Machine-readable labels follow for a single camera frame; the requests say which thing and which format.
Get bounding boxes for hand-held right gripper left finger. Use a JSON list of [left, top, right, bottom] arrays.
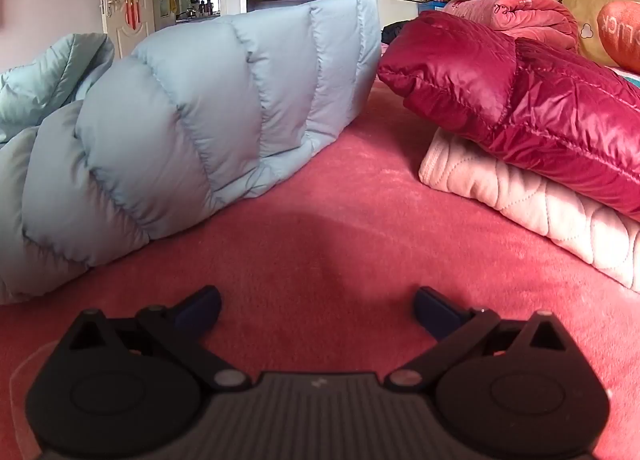
[[62, 285, 252, 394]]

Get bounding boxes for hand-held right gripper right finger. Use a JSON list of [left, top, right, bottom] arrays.
[[383, 285, 573, 394]]

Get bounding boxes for light blue down jacket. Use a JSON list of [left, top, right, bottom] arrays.
[[0, 0, 383, 306]]

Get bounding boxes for dark red down jacket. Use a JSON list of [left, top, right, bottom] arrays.
[[376, 10, 640, 223]]

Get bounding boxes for white quilted garment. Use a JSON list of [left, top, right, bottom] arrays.
[[417, 129, 640, 291]]

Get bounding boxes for black jacket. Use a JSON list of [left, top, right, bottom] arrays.
[[381, 20, 417, 44]]

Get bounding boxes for bottles on kitchen counter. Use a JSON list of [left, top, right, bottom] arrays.
[[187, 0, 217, 20]]

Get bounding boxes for blue box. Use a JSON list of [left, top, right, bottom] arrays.
[[417, 0, 456, 17]]

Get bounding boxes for folded pink quilt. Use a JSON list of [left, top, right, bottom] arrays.
[[442, 0, 581, 56]]

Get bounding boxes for orange cushion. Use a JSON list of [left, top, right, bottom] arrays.
[[596, 0, 640, 76]]

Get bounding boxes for yellow star print headboard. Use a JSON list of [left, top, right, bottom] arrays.
[[542, 0, 640, 68]]

